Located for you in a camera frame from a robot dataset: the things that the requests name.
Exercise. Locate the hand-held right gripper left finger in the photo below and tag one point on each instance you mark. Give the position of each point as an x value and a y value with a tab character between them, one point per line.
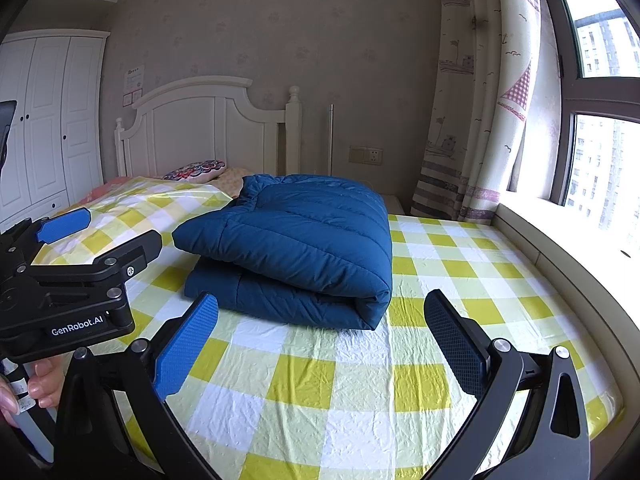
187	345

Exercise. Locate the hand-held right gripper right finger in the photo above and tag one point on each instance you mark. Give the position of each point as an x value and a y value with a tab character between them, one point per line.
450	340

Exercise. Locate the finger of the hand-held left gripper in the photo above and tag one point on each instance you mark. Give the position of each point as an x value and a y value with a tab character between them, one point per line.
135	252
65	225

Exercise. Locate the blue quilted jacket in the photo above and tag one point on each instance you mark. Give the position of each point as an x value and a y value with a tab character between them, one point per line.
300	240

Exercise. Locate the person's left hand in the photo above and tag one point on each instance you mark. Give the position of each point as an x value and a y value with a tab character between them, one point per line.
47	385

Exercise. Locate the pink quilt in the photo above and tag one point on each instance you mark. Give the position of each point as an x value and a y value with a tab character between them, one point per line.
112	185

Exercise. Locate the white wardrobe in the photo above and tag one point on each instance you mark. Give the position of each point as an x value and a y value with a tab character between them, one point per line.
50	125

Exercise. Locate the embroidered patterned pillow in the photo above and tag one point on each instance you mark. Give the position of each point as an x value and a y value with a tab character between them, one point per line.
195	170

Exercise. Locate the yellow checked bed sheet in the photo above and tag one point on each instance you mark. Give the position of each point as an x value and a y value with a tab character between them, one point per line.
350	385

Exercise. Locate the pink floral pillow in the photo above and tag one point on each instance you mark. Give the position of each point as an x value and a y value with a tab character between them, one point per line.
232	180

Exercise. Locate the white wooden headboard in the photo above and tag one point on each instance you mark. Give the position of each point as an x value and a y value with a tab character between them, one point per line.
200	125

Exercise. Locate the white nightstand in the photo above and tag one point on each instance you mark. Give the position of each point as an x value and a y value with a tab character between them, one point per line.
395	204

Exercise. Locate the beige window ledge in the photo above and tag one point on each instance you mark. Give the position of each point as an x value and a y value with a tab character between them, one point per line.
575	260

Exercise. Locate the window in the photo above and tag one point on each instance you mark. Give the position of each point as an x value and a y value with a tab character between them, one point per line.
605	160

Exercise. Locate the printed curtain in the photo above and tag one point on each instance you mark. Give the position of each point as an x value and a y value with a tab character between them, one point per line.
475	85

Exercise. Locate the white wall notice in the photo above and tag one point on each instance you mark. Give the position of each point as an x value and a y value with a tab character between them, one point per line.
134	80

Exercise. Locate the beige wall socket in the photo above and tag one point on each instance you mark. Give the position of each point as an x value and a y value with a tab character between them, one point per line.
365	155

